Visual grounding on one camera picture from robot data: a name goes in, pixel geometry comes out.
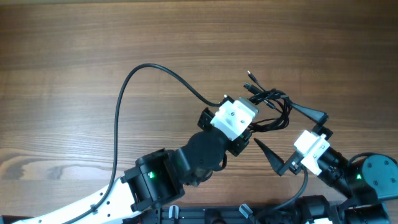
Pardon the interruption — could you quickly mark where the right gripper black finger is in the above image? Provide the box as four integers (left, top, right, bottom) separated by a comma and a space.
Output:
291, 103, 328, 123
254, 138, 284, 173

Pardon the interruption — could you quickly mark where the black thick cable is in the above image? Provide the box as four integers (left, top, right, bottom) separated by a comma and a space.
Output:
243, 82, 294, 133

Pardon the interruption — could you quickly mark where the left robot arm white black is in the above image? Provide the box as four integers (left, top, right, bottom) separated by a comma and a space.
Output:
22, 98, 259, 223

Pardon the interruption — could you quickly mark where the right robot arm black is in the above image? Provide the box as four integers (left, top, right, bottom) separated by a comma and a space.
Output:
254, 103, 397, 223

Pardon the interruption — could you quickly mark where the right camera cable black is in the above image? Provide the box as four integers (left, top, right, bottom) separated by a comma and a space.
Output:
254, 166, 308, 223

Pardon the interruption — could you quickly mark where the camera cable black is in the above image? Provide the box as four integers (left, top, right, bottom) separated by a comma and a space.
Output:
254, 166, 308, 223
62, 63, 224, 224

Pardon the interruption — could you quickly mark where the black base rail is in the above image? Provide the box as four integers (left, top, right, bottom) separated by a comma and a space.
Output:
122, 205, 333, 224

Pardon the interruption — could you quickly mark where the left camera cable black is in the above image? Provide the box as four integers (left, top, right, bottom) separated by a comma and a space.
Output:
62, 63, 224, 224

